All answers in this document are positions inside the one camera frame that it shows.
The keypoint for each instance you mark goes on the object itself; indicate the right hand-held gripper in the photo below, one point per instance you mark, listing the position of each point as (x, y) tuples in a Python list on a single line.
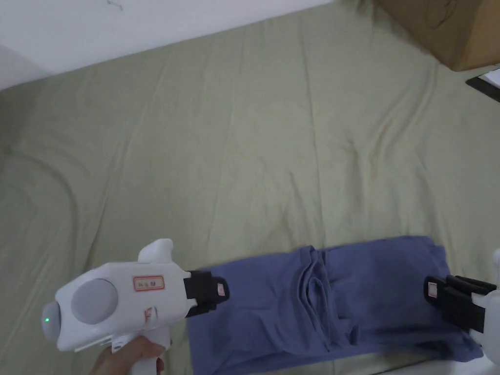
[(490, 316)]

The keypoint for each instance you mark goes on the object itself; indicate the person's left hand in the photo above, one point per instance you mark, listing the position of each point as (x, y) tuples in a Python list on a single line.
[(129, 357)]

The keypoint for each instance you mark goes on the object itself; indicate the black flat tablet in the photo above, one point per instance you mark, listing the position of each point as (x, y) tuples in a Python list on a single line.
[(484, 88)]

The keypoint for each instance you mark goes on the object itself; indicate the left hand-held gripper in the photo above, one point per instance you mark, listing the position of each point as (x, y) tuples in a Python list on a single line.
[(129, 300)]

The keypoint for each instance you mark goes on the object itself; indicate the blue garment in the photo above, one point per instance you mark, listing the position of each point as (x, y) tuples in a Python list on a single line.
[(273, 312)]

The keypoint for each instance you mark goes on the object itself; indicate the bed with pale green sheet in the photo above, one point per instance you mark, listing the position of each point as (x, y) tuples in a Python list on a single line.
[(250, 136)]

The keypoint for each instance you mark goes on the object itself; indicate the brown cardboard carton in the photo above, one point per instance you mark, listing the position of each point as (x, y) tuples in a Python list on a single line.
[(441, 27)]

